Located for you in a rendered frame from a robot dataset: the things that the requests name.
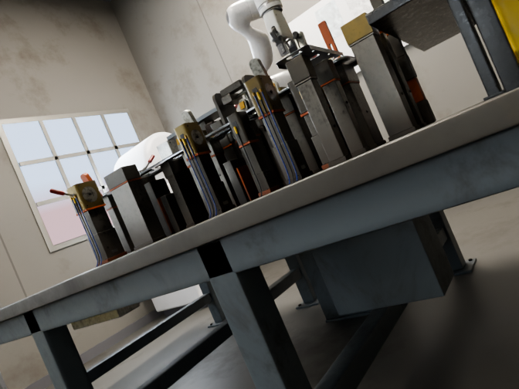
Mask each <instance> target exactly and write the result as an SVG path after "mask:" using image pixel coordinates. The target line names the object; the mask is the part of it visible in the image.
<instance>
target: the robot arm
mask: <svg viewBox="0 0 519 389"><path fill-rule="evenodd" d="M282 7H283V5H282V2H281V1H280V0H240V1H238V2H235V3H233V4H232V5H230V6H229V7H228V9H227V11H226V21H227V22H228V24H229V26H230V27H231V28H232V29H233V30H235V31H236V32H238V33H239V34H240V35H242V36H244V37H245V38H246V40H247V42H248V43H249V47H250V50H251V53H252V55H253V58H259V59H260V60H261V62H262V64H263V66H264V68H265V69H266V71H268V70H269V68H270V67H271V65H272V63H273V49H272V46H271V42H270V39H271V41H272V42H274V43H275V45H276V46H277V48H278V51H279V53H280V56H281V57H284V56H285V55H287V54H289V53H290V54H291V53H292V52H295V51H296V50H298V48H297V45H296V43H295V40H294V38H293V34H292V32H291V30H290V27H289V26H288V23H287V21H286V19H285V17H284V16H283V13H282V11H283V9H282ZM261 18H263V20H264V22H265V26H266V29H267V32H268V33H269V36H270V39H269V37H268V35H267V34H266V33H265V32H263V31H261V30H258V29H255V28H253V27H252V26H251V25H250V23H251V22H253V21H255V20H257V19H261ZM286 39H287V40H286ZM288 42H290V44H289V43H288ZM287 46H288V48H289V49H288V48H287ZM270 78H271V79H272V80H274V81H277V82H278V83H279V85H280V87H282V86H284V87H288V85H287V84H288V83H289V82H290V81H292V79H291V77H290V74H289V72H288V71H283V72H281V73H278V74H275V75H272V76H271V77H270Z"/></svg>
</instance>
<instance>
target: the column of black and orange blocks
mask: <svg viewBox="0 0 519 389"><path fill-rule="evenodd" d="M369 1H370V3H371V6H372V8H373V9H376V8H377V7H379V6H381V5H383V4H385V2H384V0H369ZM386 35H387V37H388V40H389V42H390V44H391V47H392V49H393V52H394V54H395V56H396V59H397V60H398V62H399V65H400V67H401V70H402V72H403V75H404V77H405V80H406V82H407V83H408V85H409V89H410V90H411V93H412V95H413V98H414V100H415V102H416V105H417V107H418V109H419V112H420V114H421V116H422V118H423V121H424V123H425V122H426V124H427V125H429V124H431V123H434V122H436V118H435V116H434V114H433V111H432V109H431V106H430V105H429V101H428V100H427V99H426V97H425V94H424V92H423V91H422V87H421V86H420V83H419V81H418V78H417V75H416V71H415V70H414V67H413V65H412V62H411V60H410V58H409V56H408V55H407V53H406V51H405V48H404V46H403V44H402V41H401V40H399V39H397V38H395V37H393V36H391V35H389V34H387V33H386Z"/></svg>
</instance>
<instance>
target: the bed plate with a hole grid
mask: <svg viewBox="0 0 519 389"><path fill-rule="evenodd" d="M518 124H519V87H518V88H517V89H514V90H511V91H509V92H507V93H506V92H505V93H502V94H500V95H498V96H495V97H493V98H491V99H488V100H485V101H482V102H480V103H477V104H475V105H472V106H471V107H467V108H466V109H464V110H461V111H459V112H456V113H454V114H451V115H449V116H448V117H444V118H443V119H440V120H437V121H436V122H434V123H431V124H429V125H427V126H425V127H422V128H420V129H418V130H415V131H413V132H411V133H409V134H406V135H404V136H402V137H399V138H397V139H395V140H392V141H389V142H386V143H385V144H383V145H381V146H378V147H376V148H373V149H371V150H369V151H366V152H364V153H363V154H359V155H358V156H355V157H353V158H351V159H349V160H347V161H344V162H342V163H340V164H337V165H334V166H333V167H329V168H327V169H325V170H322V171H319V172H317V173H316V174H312V175H311V176H309V177H306V178H304V179H302V180H299V181H297V182H294V183H292V184H289V185H287V186H285V187H282V188H280V189H278V190H276V191H273V192H271V193H269V194H266V195H264V196H262V197H260V198H257V199H254V200H252V201H249V202H247V203H245V204H243V205H240V206H238V207H236V208H234V209H231V210H229V211H226V212H224V213H222V214H220V215H217V216H215V217H213V218H210V219H208V220H205V221H203V222H200V223H198V224H197V225H193V226H192V227H189V228H187V229H184V230H182V231H180V232H177V233H175V234H173V235H170V236H168V237H166V238H163V239H161V240H159V241H157V242H154V243H152V244H150V245H147V246H145V247H143V248H141V249H138V250H136V251H133V252H130V253H128V254H126V255H123V256H121V257H120V258H117V259H115V260H112V261H110V262H107V263H105V264H103V265H101V266H98V267H96V268H93V269H91V270H89V271H86V272H84V273H81V274H79V275H78V276H74V277H73V278H70V279H68V280H65V281H63V282H60V283H58V284H56V285H54V286H51V287H49V288H47V289H44V290H42V291H40V292H38V293H35V294H33V295H31V296H28V297H26V298H24V299H21V300H19V301H17V302H15V303H12V304H10V305H7V306H5V307H2V308H1V309H0V322H2V321H4V320H8V319H10V318H12V317H15V316H18V315H20V314H23V313H26V312H28V311H31V310H34V309H36V308H39V307H41V306H45V305H47V304H49V303H52V302H55V301H57V300H59V299H63V298H65V297H67V296H71V295H73V294H75V293H78V292H81V291H84V290H85V289H89V288H91V287H94V286H97V285H100V284H101V283H104V282H107V281H110V280H112V279H116V278H117V277H120V276H123V275H126V274H128V273H130V272H133V271H136V270H139V269H142V268H144V267H146V266H149V265H152V264H154V263H156V262H160V261H162V260H165V259H168V258H170V257H172V256H175V255H178V254H181V253H183V252H186V251H188V250H191V249H194V248H197V247H199V246H201V245H204V244H207V243H209V242H213V241H215V240H217V239H219V238H223V237H225V236H227V235H231V234H233V233H235V232H239V231H241V230H243V229H245V228H249V227H251V226H254V225H257V224H259V223H261V222H265V221H267V220H270V219H272V218H275V217H277V216H280V215H283V214H286V213H288V212H290V211H293V210H296V209H298V208H302V207H304V206H306V205H309V204H312V203H314V202H316V201H320V200H322V199H325V198H328V197H330V196H332V195H335V194H338V193H341V192H342V191H346V190H348V189H351V188H354V187H357V186H359V185H361V184H364V183H367V182H369V181H373V180H375V179H377V178H380V177H383V176H385V175H387V174H391V173H393V172H396V171H399V170H401V169H403V168H406V167H409V166H412V165H414V164H417V163H419V162H422V161H425V160H427V159H430V158H432V157H435V156H438V155H440V154H443V153H446V152H448V151H451V150H454V149H456V148H458V147H462V146H464V145H466V144H470V143H472V142H474V141H476V140H480V139H482V138H485V137H488V136H490V135H492V134H496V133H498V132H501V131H502V130H506V129H508V128H511V127H514V126H517V125H518Z"/></svg>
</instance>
